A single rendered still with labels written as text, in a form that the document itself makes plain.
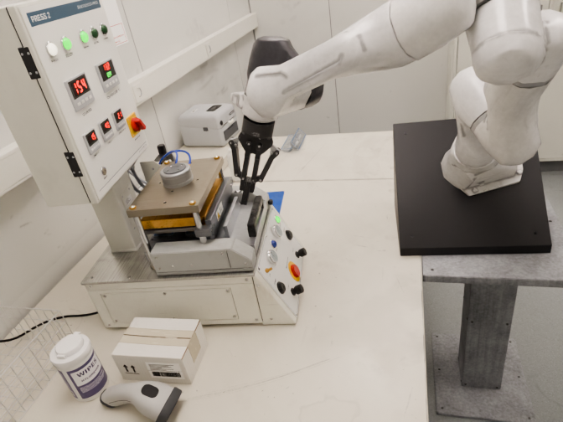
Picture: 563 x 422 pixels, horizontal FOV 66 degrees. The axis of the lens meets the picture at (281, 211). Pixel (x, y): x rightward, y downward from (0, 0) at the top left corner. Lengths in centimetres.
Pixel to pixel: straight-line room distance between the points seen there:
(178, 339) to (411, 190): 80
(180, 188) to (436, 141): 79
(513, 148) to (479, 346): 94
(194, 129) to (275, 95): 141
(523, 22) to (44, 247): 143
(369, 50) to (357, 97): 282
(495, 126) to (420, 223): 44
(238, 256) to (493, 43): 67
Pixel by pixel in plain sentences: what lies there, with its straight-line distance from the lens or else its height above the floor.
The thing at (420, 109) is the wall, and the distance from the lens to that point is 363.
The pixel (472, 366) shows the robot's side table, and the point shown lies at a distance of 189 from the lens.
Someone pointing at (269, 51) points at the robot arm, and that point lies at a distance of 96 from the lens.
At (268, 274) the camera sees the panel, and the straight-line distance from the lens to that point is 112.
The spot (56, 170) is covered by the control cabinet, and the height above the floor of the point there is 124.
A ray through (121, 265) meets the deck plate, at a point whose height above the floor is 93.
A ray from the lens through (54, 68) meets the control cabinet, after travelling 103.
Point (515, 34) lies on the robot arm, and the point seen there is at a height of 142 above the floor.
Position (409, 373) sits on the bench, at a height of 75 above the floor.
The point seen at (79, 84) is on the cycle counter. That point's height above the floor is 140.
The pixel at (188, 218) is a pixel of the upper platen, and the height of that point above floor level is 106.
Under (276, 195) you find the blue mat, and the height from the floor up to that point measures 75.
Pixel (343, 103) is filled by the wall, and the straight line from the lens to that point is 363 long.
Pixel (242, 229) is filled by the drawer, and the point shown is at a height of 97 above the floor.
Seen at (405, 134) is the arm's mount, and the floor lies 103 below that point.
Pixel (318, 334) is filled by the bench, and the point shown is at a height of 75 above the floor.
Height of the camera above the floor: 158
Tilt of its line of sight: 31 degrees down
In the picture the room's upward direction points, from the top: 10 degrees counter-clockwise
